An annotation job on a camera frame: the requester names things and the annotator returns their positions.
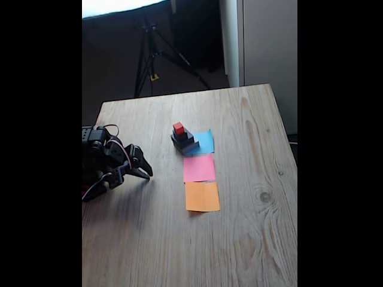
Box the large grey block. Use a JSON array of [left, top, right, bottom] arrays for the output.
[[172, 139, 200, 156]]

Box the medium dark block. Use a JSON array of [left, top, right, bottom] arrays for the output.
[[170, 131, 194, 149]]

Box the pink paper sheet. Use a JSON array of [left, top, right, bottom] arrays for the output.
[[183, 154, 217, 184]]

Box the orange paper sheet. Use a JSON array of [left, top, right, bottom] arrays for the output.
[[184, 181, 221, 212]]

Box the blue paper sheet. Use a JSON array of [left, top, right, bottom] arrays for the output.
[[187, 129, 215, 156]]

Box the tall black tripod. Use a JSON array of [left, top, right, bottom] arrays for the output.
[[133, 17, 213, 98]]

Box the bright white light panel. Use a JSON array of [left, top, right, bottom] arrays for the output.
[[82, 0, 168, 19]]

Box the white cabinet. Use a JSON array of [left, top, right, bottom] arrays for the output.
[[219, 0, 298, 135]]

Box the small wrist camera board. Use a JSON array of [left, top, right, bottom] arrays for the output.
[[107, 166, 126, 190]]

